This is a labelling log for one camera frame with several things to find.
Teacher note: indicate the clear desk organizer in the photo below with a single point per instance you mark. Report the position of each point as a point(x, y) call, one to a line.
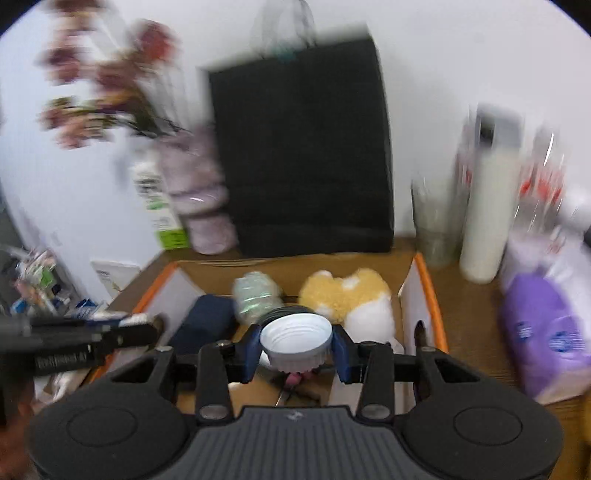
point(41, 286)

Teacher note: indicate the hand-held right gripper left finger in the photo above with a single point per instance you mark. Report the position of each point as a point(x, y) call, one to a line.
point(251, 355)

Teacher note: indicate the teal binder clip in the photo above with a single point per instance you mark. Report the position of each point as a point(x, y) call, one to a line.
point(284, 53)

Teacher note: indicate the white ribbed bottle cap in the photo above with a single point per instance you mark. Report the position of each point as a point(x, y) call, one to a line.
point(295, 360)

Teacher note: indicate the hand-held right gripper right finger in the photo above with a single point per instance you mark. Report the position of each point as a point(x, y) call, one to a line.
point(341, 353)

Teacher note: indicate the navy zip case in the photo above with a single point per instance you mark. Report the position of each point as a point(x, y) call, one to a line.
point(203, 323)

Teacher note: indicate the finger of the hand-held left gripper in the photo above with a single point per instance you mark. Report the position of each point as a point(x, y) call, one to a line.
point(92, 332)

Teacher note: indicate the wooden desktop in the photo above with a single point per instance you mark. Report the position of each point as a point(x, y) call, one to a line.
point(471, 332)

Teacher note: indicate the white and yellow plush toy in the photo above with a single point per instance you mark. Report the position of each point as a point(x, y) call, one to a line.
point(341, 295)

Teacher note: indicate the red cardboard box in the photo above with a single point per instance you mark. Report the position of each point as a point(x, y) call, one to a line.
point(295, 272)

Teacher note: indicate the person's left hand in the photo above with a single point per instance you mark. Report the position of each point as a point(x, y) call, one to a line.
point(16, 415)

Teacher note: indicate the purple glass vase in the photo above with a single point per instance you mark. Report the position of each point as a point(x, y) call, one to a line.
point(198, 194)

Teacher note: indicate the white crumpled tissue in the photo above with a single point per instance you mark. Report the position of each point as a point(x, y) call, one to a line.
point(575, 212)

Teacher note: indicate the clear drinking glass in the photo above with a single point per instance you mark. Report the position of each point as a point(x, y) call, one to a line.
point(436, 230)

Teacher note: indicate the white and green milk carton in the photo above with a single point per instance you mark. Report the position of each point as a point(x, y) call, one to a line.
point(159, 203)

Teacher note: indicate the black paper bag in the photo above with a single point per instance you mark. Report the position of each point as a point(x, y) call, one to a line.
point(300, 152)

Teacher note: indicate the white thermos bottle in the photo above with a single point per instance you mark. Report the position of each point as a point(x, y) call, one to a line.
point(487, 207)

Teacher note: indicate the purple tissue pack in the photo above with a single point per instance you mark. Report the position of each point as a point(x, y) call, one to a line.
point(549, 332)

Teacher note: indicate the dried pink roses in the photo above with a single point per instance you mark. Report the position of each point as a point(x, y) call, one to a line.
point(115, 78)

